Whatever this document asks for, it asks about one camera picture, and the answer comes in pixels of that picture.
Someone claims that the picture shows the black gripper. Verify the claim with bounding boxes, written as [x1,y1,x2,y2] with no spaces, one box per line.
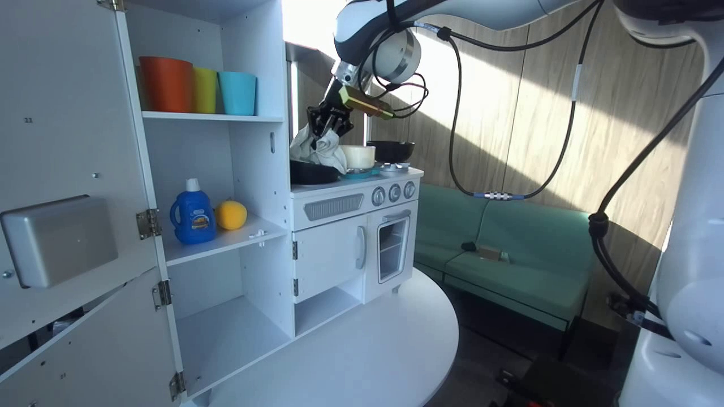
[307,64,392,139]

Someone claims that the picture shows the white towel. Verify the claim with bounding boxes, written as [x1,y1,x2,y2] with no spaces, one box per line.
[289,127,349,173]

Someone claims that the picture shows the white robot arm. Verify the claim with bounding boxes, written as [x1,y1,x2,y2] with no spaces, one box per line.
[332,0,724,407]

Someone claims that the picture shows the cream cylindrical pot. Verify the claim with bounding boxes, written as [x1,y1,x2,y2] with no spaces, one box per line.
[343,145,375,173]

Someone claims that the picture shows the blue cup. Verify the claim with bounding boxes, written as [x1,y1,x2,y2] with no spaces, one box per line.
[219,72,259,115]

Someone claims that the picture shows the yellow cup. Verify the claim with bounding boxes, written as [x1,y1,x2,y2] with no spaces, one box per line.
[193,68,219,114]

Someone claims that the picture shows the yellow lemon toy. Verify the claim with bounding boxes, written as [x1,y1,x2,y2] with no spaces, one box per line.
[217,201,247,232]

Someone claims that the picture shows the white toy kitchen set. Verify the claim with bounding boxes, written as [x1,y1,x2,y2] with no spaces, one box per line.
[126,0,418,407]

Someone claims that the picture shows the orange cup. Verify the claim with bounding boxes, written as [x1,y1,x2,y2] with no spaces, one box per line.
[141,58,195,114]

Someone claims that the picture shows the blue detergent bottle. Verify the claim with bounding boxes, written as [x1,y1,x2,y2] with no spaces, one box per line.
[169,179,217,246]

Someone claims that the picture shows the round white table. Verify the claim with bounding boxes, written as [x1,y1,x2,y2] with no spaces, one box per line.
[207,272,460,407]

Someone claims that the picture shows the green sofa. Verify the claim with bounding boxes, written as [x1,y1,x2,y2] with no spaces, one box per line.
[414,184,594,332]

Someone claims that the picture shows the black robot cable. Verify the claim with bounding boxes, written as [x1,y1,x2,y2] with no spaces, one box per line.
[432,0,724,343]

